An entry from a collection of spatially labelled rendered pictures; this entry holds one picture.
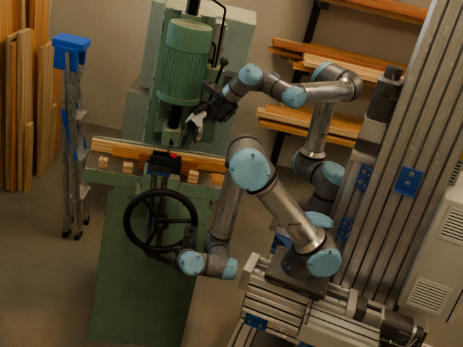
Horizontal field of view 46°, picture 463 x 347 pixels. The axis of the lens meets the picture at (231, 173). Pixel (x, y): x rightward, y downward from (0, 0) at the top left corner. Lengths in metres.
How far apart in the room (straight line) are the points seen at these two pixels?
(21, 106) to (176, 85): 1.61
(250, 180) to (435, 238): 0.75
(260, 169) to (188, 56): 0.71
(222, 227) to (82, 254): 1.55
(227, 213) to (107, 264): 0.80
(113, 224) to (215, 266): 0.68
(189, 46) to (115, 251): 0.93
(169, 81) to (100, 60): 2.66
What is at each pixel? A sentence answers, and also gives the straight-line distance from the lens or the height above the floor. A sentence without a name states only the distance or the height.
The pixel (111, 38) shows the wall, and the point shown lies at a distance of 4.73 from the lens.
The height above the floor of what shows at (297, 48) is 1.14.
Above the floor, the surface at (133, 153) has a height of 0.92.
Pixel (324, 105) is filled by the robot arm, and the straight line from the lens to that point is 2.32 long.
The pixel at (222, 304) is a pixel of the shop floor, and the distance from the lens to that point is 3.09.
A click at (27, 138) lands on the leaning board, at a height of 0.39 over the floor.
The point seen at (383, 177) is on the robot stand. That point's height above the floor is 1.21.
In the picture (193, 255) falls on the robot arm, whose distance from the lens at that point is 1.76.
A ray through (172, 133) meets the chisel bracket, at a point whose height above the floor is 1.06.
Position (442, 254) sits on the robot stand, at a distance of 2.06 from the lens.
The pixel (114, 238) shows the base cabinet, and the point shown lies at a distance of 2.38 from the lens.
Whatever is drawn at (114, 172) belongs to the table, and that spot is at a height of 0.90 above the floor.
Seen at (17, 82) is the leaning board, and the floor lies 0.74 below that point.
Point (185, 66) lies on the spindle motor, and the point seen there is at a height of 1.36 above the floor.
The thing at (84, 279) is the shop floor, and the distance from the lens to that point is 3.09.
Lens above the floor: 1.92
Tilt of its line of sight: 25 degrees down
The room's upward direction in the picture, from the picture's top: 14 degrees clockwise
